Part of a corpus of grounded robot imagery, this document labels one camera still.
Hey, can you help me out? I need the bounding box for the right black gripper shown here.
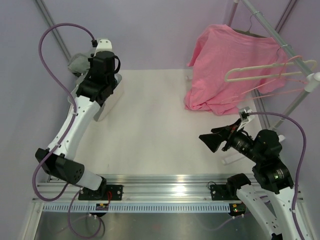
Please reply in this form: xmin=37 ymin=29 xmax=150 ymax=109
xmin=199 ymin=117 xmax=263 ymax=163

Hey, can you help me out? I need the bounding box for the cream hanger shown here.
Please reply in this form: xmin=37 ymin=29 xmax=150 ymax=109
xmin=224 ymin=55 xmax=318 ymax=83

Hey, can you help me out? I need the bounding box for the grey t shirt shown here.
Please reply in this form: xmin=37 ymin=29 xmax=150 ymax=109
xmin=67 ymin=53 xmax=90 ymax=77

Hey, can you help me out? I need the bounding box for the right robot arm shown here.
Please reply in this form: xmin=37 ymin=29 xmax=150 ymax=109
xmin=199 ymin=123 xmax=311 ymax=240

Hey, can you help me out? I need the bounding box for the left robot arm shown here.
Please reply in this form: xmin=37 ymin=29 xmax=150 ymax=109
xmin=35 ymin=51 xmax=121 ymax=200

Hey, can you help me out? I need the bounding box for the pink t shirt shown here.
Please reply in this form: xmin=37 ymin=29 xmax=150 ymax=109
xmin=184 ymin=24 xmax=287 ymax=116

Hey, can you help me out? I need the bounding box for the dark hanger of pink shirt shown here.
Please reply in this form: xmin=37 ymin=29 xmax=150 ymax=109
xmin=234 ymin=13 xmax=268 ymax=38

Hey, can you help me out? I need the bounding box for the clothes rack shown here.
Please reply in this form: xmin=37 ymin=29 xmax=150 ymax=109
xmin=224 ymin=0 xmax=320 ymax=130

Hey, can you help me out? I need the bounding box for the white plastic bin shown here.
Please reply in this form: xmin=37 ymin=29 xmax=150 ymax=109
xmin=71 ymin=73 xmax=124 ymax=122

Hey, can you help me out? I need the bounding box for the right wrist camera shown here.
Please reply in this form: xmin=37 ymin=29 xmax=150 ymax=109
xmin=235 ymin=106 xmax=255 ymax=131

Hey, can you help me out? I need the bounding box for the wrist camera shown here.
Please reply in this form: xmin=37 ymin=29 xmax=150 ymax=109
xmin=235 ymin=106 xmax=255 ymax=131
xmin=94 ymin=38 xmax=113 ymax=55

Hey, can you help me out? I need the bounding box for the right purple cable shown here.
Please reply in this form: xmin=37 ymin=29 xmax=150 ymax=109
xmin=241 ymin=111 xmax=310 ymax=240

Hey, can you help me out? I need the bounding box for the pink wire hanger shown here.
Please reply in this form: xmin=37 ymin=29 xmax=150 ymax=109
xmin=221 ymin=55 xmax=311 ymax=103

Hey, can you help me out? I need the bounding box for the aluminium mounting rail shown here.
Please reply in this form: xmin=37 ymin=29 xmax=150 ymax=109
xmin=32 ymin=174 xmax=305 ymax=203

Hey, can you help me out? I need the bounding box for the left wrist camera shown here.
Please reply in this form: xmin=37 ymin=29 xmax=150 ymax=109
xmin=94 ymin=38 xmax=113 ymax=55

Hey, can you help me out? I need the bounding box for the slotted cable duct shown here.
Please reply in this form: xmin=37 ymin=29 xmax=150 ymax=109
xmin=42 ymin=202 xmax=231 ymax=214

